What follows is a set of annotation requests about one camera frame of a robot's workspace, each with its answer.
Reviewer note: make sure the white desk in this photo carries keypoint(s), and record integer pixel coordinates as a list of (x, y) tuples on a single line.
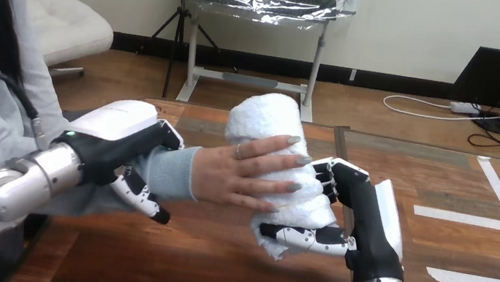
[(248, 81)]

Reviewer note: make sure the person's hand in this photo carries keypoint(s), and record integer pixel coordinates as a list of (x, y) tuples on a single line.
[(245, 171)]

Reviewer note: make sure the white cushioned chair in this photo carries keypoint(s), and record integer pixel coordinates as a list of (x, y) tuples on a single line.
[(61, 20)]

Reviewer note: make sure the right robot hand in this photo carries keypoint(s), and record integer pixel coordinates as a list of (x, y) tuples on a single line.
[(372, 225)]

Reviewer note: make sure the white towel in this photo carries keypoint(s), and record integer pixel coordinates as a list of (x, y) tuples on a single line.
[(277, 124)]

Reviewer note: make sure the black tripod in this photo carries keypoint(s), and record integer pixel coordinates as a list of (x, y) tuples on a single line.
[(177, 32)]

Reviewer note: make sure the white power strip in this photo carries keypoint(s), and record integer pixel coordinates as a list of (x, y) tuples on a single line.
[(464, 108)]

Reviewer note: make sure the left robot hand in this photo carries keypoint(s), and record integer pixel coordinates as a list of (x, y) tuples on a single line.
[(109, 135)]

